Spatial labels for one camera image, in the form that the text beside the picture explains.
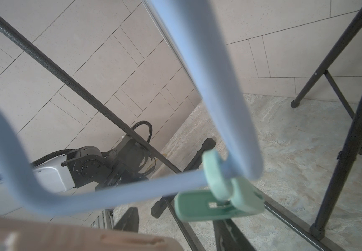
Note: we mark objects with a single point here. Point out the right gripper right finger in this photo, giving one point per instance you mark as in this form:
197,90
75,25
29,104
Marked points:
228,237

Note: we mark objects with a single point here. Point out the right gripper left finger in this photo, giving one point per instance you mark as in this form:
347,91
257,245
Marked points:
129,221

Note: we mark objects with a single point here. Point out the light blue clip hanger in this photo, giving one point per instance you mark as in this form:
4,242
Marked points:
193,30

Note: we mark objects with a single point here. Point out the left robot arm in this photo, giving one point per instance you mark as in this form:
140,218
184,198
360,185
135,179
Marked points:
67,169

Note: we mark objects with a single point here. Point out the black music stand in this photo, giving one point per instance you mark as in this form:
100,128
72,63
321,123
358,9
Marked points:
353,143

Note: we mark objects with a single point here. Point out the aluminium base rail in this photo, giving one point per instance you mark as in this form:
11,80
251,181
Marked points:
105,220

